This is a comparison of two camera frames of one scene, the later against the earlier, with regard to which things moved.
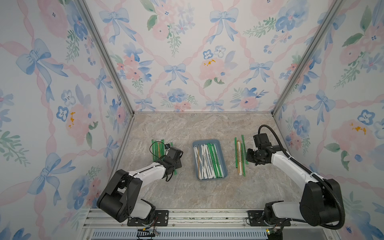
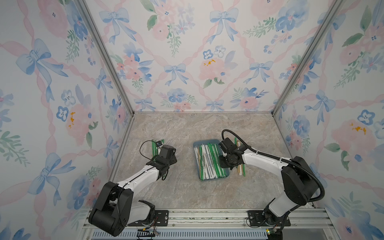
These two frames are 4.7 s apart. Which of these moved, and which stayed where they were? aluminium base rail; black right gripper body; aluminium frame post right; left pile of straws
Moved: black right gripper body
Stayed: aluminium frame post right; aluminium base rail; left pile of straws
